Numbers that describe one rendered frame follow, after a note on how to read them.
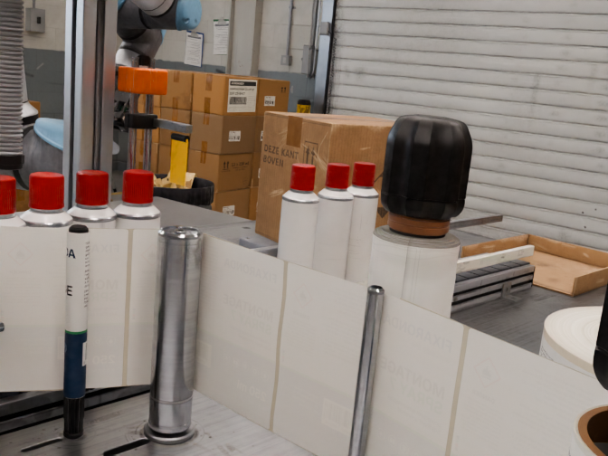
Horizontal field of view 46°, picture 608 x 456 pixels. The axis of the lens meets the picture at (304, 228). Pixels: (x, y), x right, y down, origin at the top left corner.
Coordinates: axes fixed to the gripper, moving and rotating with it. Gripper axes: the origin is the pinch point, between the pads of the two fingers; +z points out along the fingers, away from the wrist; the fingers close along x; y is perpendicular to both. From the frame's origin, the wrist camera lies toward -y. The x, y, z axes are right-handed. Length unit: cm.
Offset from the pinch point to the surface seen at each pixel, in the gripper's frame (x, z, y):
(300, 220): -42, 14, 59
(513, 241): 33, -22, 94
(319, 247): -35, 14, 61
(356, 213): -34, 7, 64
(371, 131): -6, -20, 58
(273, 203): 7.6, -4.6, 41.9
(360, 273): -29, 15, 67
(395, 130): -73, 13, 70
